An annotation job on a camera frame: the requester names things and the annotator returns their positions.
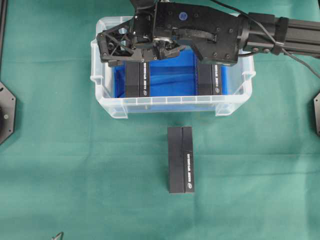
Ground black cable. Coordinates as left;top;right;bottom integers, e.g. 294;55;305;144
213;0;320;83

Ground green table cloth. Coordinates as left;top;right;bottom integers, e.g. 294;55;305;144
0;0;320;240

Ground blue liner in bin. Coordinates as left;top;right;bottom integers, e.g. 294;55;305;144
112;49;228;98

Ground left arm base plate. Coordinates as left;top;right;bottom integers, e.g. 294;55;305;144
0;82;16;144

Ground small metal bracket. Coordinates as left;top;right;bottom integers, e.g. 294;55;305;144
51;231;64;240

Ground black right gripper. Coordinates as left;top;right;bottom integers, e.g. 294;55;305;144
96;0;247;67

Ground clear plastic storage bin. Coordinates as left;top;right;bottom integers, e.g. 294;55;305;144
89;16;256;119

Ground black box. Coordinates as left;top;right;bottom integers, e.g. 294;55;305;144
196;60;223;96
125;62;151;98
167;126;195;194

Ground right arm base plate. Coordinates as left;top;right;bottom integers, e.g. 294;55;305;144
313;92;320;136

